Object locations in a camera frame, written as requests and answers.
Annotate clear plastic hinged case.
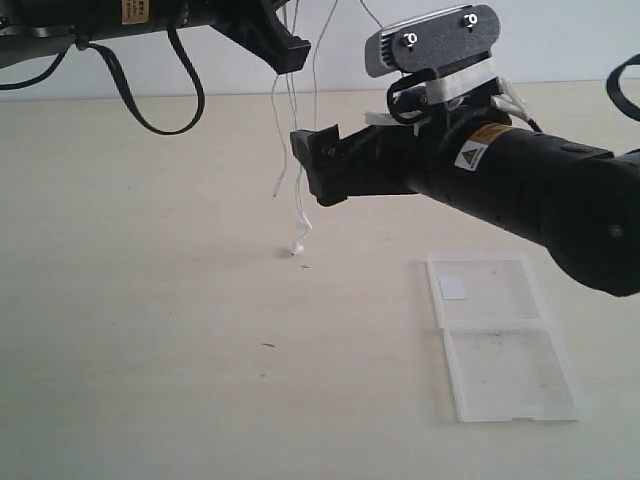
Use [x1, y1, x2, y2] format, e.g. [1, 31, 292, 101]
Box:
[425, 251, 589, 423]

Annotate white sticker in case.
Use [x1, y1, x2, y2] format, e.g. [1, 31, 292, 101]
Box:
[438, 275, 467, 301]

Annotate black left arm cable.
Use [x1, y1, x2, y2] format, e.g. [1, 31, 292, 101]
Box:
[74, 24, 206, 136]

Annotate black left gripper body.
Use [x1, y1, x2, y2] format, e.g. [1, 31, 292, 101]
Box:
[200, 1, 280, 45]

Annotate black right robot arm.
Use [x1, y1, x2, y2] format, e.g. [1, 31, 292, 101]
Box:
[290, 106, 639, 297]

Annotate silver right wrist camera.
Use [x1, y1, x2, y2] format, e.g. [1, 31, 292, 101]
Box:
[364, 4, 501, 105]

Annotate white wired earphones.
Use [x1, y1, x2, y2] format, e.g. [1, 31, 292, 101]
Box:
[269, 0, 386, 259]

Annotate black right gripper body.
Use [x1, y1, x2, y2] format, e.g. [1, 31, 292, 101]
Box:
[334, 107, 465, 198]

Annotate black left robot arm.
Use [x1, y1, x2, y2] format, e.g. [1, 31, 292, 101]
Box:
[1, 0, 311, 74]

